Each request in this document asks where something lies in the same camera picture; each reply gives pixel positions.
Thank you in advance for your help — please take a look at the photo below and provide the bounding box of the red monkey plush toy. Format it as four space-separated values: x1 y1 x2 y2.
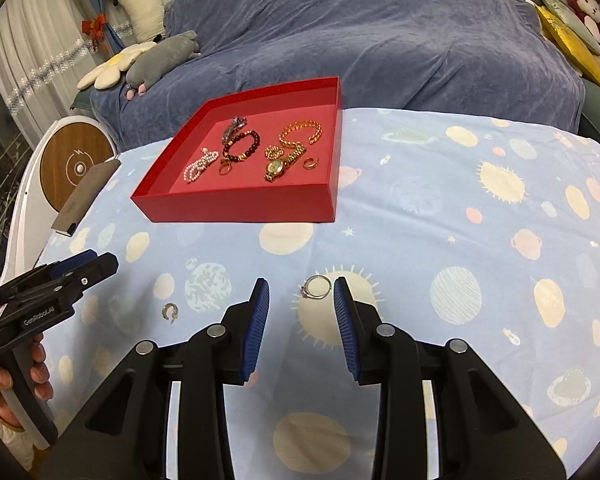
565 0 600 44

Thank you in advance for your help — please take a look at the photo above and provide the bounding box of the pearl bracelet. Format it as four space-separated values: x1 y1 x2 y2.
183 147 220 184

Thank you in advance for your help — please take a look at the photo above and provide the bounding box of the person's left hand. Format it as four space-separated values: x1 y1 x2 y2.
0 332 54 430

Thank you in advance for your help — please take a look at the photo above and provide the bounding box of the white curtain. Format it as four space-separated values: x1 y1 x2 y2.
0 0 97 147

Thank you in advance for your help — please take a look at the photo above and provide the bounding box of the white device with wooden disc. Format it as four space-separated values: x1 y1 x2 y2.
2 114 117 288

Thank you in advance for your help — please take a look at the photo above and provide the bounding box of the grey plush toy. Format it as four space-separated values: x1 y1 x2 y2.
124 30 202 100

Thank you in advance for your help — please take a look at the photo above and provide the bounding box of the yellow cushion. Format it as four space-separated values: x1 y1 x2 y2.
534 4 600 95

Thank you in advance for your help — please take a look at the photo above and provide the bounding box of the dark bead bracelet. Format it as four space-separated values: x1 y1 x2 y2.
222 130 262 164

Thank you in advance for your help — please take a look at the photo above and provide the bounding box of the brown notebook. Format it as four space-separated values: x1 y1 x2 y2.
51 157 123 237

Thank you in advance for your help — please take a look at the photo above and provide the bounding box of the cream flower cushion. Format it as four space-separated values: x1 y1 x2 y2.
77 41 157 91

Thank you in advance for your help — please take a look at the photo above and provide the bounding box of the gold wristwatch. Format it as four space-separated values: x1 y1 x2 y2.
264 152 299 182

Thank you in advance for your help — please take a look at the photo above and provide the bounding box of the grey cushion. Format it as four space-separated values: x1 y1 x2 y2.
534 0 600 57

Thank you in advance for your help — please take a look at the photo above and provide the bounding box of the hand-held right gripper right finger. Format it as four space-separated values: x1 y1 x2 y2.
332 276 567 480

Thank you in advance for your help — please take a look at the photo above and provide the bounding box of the gold chain bracelet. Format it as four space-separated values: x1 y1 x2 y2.
264 142 307 162

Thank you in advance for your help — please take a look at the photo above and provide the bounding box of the blue curtain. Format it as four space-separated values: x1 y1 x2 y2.
77 0 137 57

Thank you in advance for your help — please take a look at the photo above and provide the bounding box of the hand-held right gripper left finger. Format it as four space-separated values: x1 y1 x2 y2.
52 277 272 480

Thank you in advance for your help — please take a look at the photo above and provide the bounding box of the ring with clear stone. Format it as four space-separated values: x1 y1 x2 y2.
300 275 332 302

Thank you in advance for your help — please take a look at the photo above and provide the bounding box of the silver metal wristwatch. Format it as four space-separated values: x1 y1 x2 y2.
222 116 249 144

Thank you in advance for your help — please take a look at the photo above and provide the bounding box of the gold cuff bangle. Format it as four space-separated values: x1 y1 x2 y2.
278 120 324 144

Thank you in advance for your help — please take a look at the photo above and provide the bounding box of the blue covered sofa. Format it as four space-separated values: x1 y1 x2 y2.
89 0 587 154

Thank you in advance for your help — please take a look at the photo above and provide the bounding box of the red cardboard box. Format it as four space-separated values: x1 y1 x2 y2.
130 76 342 224

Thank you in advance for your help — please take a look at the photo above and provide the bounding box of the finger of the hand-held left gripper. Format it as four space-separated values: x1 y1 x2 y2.
7 252 120 311
0 249 102 293

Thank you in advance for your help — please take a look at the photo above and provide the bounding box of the red bow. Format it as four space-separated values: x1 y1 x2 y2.
81 14 109 54

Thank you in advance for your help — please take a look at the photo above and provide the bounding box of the white plush toy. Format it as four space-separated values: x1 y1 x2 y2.
103 0 166 44

